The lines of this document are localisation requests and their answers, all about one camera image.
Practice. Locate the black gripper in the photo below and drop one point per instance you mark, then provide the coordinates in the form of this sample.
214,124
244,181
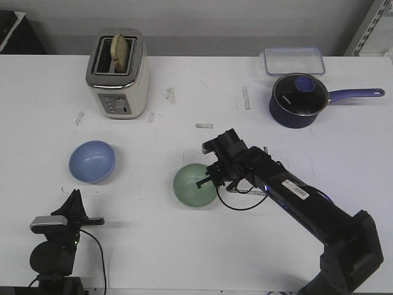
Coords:
229,167
65,230

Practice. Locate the green bowl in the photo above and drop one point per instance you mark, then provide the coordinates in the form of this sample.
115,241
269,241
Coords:
186,189

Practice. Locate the blue bowl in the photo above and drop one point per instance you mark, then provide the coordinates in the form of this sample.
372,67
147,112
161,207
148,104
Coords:
92,162

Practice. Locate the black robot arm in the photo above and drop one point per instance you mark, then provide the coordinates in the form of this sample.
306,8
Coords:
352,250
53,259

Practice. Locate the cream and steel toaster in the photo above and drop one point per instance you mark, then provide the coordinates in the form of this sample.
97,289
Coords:
120,95

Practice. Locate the dark blue saucepan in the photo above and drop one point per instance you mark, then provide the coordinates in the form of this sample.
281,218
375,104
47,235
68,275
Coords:
294,121

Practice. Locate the glass pot lid blue knob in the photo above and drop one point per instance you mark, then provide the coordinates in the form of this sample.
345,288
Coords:
300,94

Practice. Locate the clear plastic food container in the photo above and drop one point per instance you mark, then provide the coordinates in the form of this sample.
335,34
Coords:
277,61

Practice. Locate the bread slice in toaster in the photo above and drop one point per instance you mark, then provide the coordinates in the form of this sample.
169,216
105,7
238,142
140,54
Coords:
119,53

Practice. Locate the black box background left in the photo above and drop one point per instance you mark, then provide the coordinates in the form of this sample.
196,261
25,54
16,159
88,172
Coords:
18,36

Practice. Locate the white perforated shelf upright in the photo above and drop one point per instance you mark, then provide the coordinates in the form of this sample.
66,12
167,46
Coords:
373,37

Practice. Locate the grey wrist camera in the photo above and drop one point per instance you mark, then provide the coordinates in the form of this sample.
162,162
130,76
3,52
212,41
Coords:
48,224
209,146

